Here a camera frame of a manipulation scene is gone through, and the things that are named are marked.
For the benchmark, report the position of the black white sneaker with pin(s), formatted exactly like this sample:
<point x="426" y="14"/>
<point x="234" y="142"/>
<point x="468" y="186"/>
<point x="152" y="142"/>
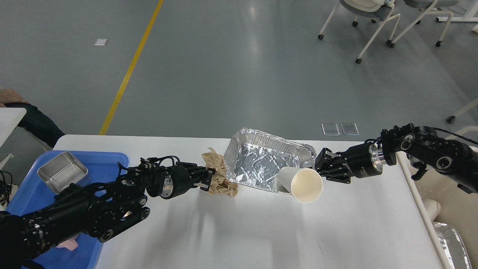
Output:
<point x="7" y="189"/>

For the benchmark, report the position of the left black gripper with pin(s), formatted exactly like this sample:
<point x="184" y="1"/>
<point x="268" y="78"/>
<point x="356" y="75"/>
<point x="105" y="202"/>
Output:
<point x="171" y="182"/>

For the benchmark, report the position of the right floor outlet plate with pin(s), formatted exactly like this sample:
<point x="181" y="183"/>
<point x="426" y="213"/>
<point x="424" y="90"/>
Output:
<point x="350" y="129"/>

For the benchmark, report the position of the pink mug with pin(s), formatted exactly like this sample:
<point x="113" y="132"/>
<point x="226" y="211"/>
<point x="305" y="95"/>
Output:
<point x="70" y="244"/>

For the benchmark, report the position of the small white floor plate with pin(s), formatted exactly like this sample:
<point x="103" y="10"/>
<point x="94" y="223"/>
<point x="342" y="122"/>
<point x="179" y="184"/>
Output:
<point x="101" y="42"/>

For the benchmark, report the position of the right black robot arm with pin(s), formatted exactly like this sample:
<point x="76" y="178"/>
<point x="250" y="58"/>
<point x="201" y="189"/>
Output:
<point x="423" y="147"/>

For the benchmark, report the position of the blue plastic tray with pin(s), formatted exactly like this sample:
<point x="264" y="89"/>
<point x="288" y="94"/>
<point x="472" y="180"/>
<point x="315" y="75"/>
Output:
<point x="34" y="194"/>

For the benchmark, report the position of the foil tray in bin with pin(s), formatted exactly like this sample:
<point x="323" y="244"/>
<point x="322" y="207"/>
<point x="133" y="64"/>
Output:
<point x="453" y="246"/>

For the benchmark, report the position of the chair leg with caster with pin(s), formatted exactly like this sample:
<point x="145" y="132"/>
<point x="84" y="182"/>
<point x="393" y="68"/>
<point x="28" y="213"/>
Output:
<point x="450" y="119"/>

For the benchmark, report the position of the floor outlet plate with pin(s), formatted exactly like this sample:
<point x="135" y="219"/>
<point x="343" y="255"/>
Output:
<point x="350" y="129"/>
<point x="330" y="129"/>

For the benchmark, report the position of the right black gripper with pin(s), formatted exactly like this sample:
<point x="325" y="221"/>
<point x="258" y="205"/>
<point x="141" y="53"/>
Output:
<point x="364" y="160"/>

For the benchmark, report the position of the person in dark jeans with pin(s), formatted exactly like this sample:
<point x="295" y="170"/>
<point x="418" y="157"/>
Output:
<point x="38" y="124"/>

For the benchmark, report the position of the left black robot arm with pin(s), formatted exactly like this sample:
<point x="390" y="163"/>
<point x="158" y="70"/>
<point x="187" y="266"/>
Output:
<point x="100" y="210"/>

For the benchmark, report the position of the beige plastic bin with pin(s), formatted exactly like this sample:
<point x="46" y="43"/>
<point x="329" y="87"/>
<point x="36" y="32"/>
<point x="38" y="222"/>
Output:
<point x="457" y="208"/>

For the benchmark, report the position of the steel rectangular container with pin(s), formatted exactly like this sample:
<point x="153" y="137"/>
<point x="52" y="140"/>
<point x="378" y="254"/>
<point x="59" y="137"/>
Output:
<point x="63" y="170"/>

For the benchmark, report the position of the left floor outlet plate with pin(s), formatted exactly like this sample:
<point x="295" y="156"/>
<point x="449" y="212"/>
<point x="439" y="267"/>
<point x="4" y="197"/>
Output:
<point x="330" y="129"/>

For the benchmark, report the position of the cream paper cup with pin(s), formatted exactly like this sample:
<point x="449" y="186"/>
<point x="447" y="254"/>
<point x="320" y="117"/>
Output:
<point x="305" y="184"/>

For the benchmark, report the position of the aluminium foil tray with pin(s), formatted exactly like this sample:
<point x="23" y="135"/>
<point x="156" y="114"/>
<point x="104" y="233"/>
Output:
<point x="254" y="158"/>

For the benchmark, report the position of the brown paper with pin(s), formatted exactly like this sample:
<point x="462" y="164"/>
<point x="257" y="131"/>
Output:
<point x="219" y="184"/>

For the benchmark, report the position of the person's bare hand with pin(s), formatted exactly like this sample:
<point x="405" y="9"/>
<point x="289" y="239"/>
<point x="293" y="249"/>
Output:
<point x="10" y="96"/>

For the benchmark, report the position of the paper cup in bin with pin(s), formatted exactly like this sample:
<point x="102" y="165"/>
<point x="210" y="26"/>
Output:
<point x="433" y="208"/>

